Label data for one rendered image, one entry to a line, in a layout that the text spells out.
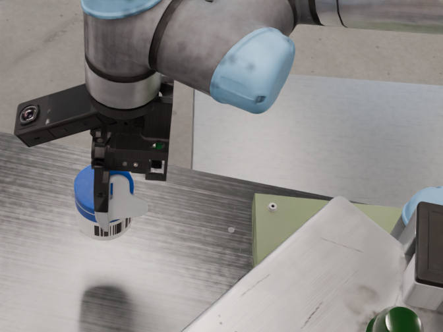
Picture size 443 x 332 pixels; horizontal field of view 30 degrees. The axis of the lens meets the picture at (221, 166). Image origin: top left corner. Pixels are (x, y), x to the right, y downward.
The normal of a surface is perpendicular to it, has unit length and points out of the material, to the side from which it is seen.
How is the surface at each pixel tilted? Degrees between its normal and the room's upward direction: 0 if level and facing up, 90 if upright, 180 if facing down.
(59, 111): 29
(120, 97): 90
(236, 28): 2
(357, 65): 0
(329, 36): 0
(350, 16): 105
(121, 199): 74
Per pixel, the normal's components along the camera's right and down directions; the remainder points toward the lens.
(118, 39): -0.43, 0.65
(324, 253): 0.11, -0.59
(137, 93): 0.48, 0.73
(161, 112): 0.00, 0.81
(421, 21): -0.36, 0.84
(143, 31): -0.30, 0.21
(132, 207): 0.02, 0.61
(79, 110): -0.39, -0.51
